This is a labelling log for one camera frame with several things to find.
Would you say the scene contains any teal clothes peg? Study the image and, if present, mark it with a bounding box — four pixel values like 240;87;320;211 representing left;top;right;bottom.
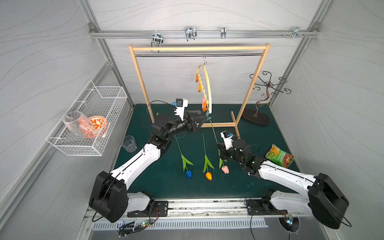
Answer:
206;111;212;121

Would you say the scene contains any pink tulip flower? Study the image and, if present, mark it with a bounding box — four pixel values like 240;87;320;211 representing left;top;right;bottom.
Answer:
210;120;229;174

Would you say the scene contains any orange tulip flower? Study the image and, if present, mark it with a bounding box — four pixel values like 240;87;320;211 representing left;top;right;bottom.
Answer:
203;135;215;181

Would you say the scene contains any blue tulip flower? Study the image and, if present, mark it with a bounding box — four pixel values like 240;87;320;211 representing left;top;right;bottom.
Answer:
176;137;194;179

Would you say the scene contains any yellow wavy clothes hanger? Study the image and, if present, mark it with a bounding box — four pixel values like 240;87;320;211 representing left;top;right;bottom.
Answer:
197;55;213;114

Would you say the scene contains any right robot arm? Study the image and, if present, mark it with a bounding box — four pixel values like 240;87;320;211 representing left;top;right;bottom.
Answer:
217;138;351;229

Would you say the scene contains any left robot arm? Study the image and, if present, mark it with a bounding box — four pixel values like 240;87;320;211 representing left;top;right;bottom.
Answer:
89;111;208;223

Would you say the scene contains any wooden clothes rack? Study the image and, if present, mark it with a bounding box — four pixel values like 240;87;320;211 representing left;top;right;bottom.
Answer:
129;43;271;138

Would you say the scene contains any brown metal mug tree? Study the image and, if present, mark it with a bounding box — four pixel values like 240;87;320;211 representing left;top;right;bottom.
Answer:
242;71;292;126

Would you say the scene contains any green snack bag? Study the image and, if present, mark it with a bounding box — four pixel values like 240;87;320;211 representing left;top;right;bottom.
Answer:
266;144;295;169

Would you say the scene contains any clear drinking glass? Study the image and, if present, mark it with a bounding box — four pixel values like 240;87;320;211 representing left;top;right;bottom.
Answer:
122;136;137;153

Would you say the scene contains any metal hook clamp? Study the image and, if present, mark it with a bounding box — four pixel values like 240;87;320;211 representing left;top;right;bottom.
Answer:
185;27;197;42
282;27;309;39
221;27;227;39
151;33;164;48

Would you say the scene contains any orange patterned bowl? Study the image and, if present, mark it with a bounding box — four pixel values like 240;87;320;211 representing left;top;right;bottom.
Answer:
84;116;108;138

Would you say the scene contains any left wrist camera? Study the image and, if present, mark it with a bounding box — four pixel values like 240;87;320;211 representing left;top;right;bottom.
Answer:
172;99;189;121

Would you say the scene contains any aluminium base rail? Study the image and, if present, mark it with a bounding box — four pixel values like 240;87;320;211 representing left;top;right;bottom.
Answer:
83;197;331;221

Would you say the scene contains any white wire basket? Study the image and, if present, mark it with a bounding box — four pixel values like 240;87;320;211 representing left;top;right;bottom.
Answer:
46;81;127;156

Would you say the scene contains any aluminium top rail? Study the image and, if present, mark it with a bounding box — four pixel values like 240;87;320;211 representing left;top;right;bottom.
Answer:
90;30;321;40

